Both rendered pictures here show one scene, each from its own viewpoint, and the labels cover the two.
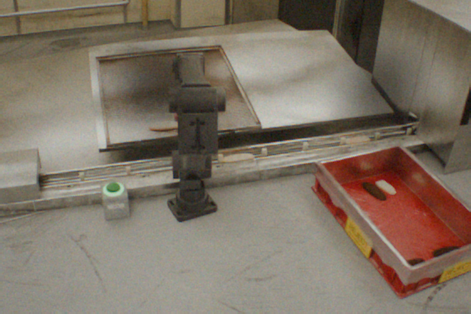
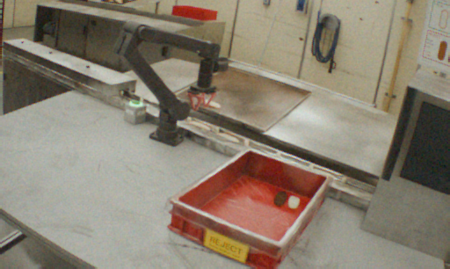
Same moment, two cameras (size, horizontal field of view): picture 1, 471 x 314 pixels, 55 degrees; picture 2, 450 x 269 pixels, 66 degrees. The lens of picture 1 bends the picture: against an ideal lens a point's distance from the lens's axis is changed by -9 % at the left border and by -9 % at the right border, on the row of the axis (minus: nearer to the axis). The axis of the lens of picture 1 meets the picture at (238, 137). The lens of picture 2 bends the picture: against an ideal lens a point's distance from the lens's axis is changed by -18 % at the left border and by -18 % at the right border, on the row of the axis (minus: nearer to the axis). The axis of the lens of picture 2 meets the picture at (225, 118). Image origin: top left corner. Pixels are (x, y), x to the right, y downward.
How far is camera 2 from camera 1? 1.18 m
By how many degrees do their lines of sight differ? 45
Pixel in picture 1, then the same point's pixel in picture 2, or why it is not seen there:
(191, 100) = (128, 25)
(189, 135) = (119, 43)
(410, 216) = (274, 221)
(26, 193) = (106, 89)
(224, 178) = (200, 137)
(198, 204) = (162, 132)
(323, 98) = (335, 143)
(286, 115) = (292, 136)
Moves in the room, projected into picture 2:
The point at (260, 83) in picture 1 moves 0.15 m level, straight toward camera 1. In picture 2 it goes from (304, 118) to (280, 120)
